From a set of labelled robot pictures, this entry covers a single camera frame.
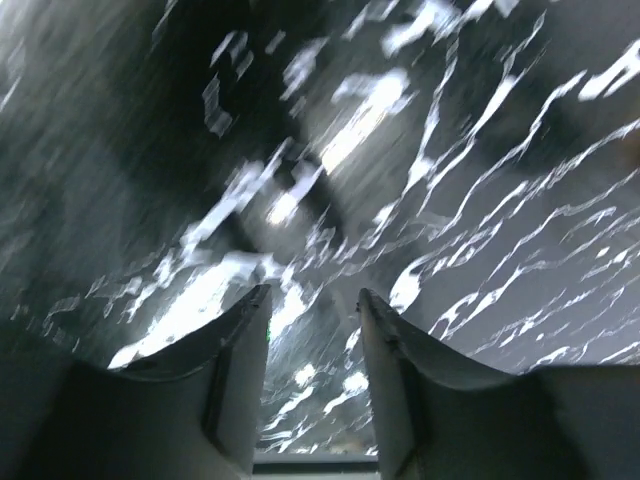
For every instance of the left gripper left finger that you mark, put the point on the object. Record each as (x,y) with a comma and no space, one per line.
(188,411)

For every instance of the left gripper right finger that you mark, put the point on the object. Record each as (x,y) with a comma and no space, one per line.
(438,414)

